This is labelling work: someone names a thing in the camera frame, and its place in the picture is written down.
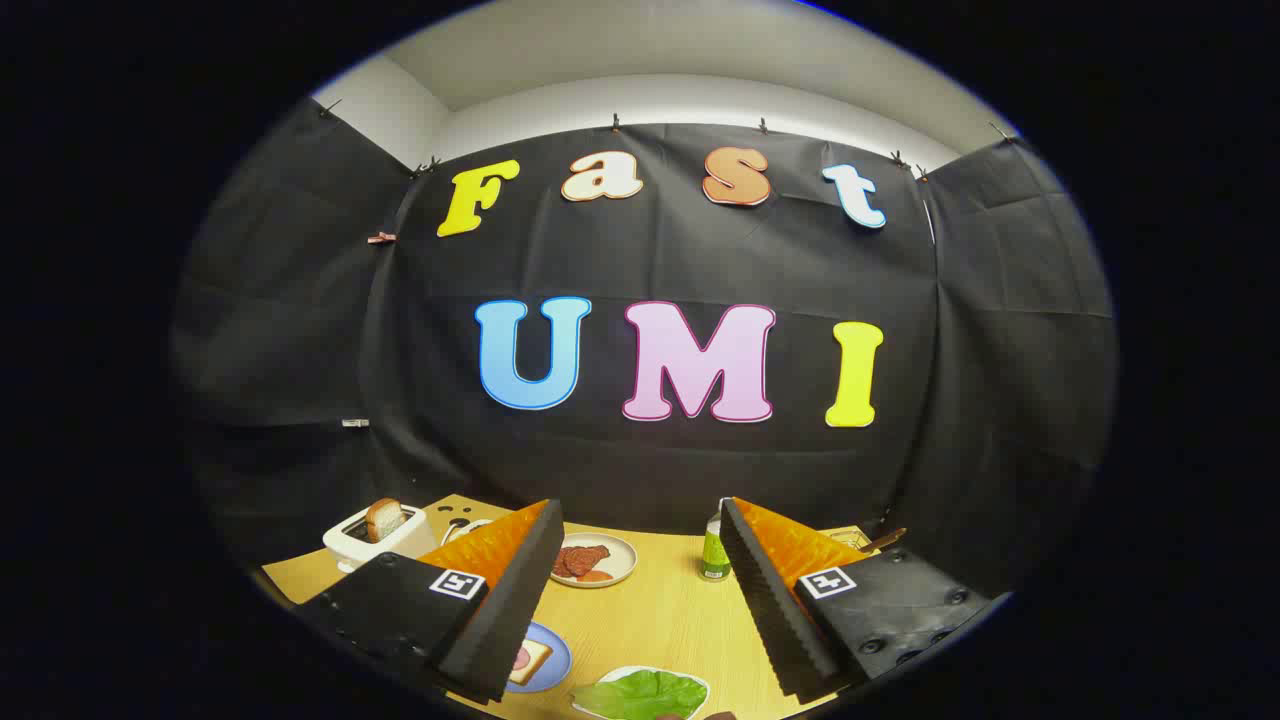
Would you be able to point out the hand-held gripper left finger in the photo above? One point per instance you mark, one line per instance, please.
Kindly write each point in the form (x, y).
(510, 610)

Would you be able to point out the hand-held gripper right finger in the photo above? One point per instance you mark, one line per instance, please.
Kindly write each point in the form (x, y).
(770, 610)

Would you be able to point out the bread slice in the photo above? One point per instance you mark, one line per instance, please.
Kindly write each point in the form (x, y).
(384, 520)

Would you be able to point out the green lettuce leaf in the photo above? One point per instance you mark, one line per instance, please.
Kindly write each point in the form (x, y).
(640, 695)

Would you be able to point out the square toast slice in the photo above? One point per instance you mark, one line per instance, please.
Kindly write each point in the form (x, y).
(535, 662)

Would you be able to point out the brown meat slice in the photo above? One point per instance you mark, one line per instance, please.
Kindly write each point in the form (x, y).
(562, 565)
(590, 557)

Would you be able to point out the blue plate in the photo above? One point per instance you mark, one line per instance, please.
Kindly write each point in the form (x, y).
(558, 660)

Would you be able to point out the green label bottle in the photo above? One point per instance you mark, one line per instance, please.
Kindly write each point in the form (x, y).
(712, 550)

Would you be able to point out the orange tomato slice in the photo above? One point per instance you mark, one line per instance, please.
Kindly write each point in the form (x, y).
(595, 576)

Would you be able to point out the round white plate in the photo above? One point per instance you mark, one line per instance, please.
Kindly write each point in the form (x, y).
(620, 555)

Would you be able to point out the white toaster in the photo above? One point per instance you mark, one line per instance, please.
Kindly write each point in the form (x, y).
(400, 548)

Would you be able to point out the white rectangular plate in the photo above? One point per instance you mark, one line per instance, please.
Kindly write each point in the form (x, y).
(640, 670)

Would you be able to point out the black backdrop cloth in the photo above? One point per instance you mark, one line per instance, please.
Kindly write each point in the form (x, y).
(660, 260)

